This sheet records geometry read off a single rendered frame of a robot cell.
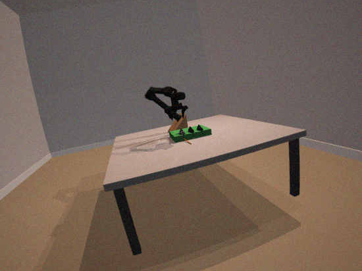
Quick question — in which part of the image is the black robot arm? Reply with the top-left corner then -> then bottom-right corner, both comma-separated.
145,86 -> 186,122

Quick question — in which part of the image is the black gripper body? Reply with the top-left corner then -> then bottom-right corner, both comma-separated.
165,100 -> 188,113

